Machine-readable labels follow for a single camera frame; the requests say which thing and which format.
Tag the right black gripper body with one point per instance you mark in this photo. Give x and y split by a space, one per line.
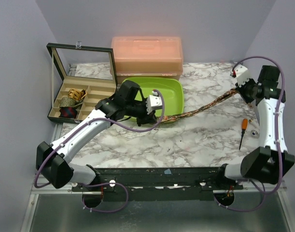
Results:
243 91

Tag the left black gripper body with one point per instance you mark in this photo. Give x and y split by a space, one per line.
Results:
136 110

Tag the floral patterned tie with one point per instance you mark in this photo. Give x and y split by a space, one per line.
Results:
225 96

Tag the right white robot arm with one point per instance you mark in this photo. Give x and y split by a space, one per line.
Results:
271 160

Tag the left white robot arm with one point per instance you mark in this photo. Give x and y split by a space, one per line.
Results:
53 160

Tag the small white plastic piece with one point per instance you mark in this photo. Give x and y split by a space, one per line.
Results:
254 127

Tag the orange translucent storage box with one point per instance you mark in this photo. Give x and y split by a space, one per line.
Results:
147 56

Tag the yellow rolled tie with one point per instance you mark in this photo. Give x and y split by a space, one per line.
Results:
76 94

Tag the black tie organizer case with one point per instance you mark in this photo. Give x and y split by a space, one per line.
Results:
82 67

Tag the red navy rolled tie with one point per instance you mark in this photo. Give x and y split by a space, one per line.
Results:
68 112

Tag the grey-green rolled tie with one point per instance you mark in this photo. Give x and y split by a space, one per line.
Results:
69 102

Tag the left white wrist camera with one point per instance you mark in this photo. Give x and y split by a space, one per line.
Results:
153 102

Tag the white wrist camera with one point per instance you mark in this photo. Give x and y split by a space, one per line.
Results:
241 74
153 102

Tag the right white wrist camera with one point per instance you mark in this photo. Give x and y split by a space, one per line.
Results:
241 74

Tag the orange handled screwdriver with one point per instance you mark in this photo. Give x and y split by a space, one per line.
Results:
243 129

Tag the black mounting base rail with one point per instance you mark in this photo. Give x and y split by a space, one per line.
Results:
159 184

